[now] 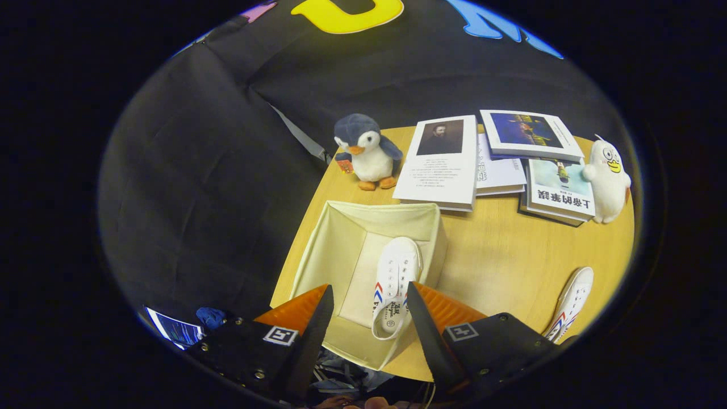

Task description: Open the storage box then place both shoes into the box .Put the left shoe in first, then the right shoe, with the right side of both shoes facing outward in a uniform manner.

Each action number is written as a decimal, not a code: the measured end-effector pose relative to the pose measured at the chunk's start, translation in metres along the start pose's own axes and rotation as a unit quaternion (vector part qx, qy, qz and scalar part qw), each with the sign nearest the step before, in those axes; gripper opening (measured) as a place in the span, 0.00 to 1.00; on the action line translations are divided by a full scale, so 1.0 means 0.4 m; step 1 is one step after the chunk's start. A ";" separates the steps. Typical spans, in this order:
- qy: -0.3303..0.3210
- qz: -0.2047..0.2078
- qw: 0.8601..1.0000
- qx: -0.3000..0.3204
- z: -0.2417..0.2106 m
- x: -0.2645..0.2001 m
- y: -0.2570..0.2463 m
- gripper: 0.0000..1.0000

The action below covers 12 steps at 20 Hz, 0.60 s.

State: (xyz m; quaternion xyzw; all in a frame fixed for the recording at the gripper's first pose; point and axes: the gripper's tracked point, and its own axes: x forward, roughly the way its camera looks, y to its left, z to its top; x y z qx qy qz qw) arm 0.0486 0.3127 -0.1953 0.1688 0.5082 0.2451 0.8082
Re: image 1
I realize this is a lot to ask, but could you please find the white duck plush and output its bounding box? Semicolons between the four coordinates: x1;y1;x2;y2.
582;135;632;224

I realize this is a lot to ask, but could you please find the beige fabric storage box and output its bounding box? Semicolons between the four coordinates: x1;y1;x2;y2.
290;200;448;371

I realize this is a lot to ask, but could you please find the lit computer screen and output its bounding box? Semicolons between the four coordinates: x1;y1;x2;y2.
145;307;205;348

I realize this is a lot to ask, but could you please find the blue grey penguin plush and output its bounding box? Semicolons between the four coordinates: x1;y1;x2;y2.
333;114;404;191

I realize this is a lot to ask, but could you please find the plain white booklet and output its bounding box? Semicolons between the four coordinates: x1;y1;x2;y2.
476;133;528;197

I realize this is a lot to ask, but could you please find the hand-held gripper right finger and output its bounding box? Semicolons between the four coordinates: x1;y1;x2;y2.
406;281;577;401

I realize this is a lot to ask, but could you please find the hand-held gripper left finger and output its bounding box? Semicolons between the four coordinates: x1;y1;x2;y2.
185;284;335;405

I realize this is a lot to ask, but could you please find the white canvas shoe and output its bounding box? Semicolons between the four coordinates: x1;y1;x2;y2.
542;267;595;344
372;236;424;340

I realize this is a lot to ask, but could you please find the book with dark blue cover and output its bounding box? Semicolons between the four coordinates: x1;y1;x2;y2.
480;110;584;162

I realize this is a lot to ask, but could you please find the white book with portrait cover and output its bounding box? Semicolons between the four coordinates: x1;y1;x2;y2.
392;115;479;212

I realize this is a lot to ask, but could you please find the book with pale sky cover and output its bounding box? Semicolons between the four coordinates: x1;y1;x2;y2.
518;158;596;227

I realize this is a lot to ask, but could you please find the small blue cloth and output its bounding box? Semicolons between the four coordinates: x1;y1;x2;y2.
196;307;227;330

